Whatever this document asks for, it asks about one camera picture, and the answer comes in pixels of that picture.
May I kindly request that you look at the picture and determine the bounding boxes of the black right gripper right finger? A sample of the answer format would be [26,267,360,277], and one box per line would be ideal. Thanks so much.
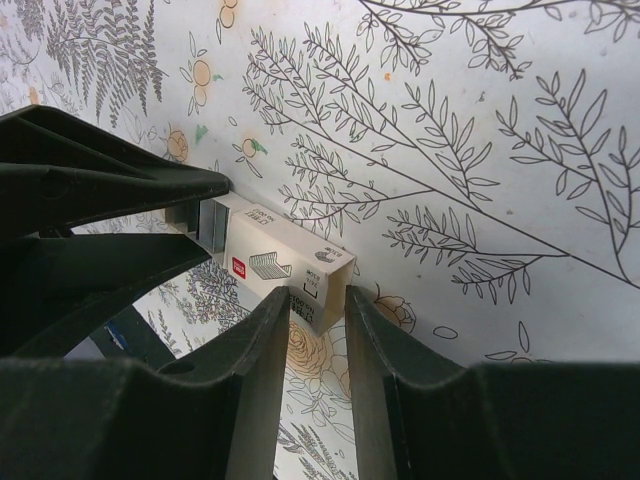
[345,287,639,479]

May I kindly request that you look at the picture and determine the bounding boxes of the small staple box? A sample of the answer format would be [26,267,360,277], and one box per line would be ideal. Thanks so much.
[225,204,356,337]

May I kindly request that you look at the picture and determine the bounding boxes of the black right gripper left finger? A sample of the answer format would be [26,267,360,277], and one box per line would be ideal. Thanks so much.
[1,287,289,479]

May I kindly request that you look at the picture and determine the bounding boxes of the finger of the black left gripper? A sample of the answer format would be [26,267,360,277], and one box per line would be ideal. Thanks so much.
[1,105,230,230]
[1,234,209,358]

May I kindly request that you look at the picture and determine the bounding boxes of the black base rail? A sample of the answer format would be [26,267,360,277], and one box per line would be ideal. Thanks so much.
[89,306,175,370]

